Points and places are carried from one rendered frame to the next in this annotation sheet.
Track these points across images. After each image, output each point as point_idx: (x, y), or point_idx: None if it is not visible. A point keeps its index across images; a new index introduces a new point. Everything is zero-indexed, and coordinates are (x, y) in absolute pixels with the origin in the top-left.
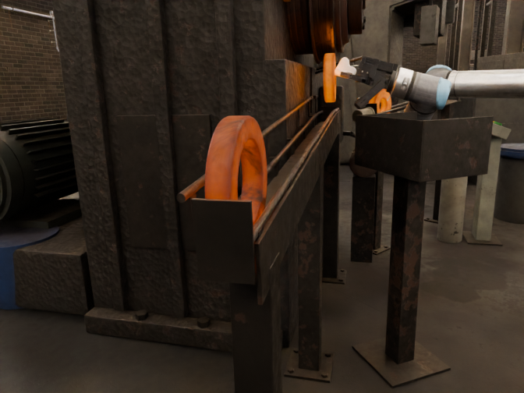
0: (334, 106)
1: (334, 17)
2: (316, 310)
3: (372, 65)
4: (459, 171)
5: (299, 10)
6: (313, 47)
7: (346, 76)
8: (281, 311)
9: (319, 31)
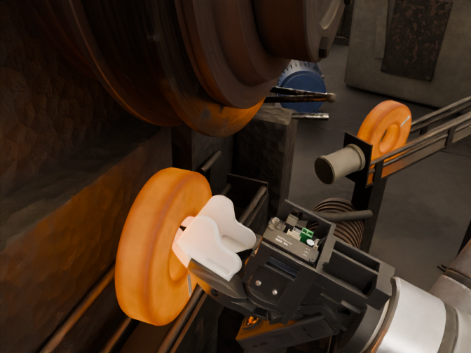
0: (257, 181)
1: (186, 54)
2: None
3: (291, 283)
4: None
5: (62, 9)
6: (141, 119)
7: (203, 283)
8: None
9: (140, 91)
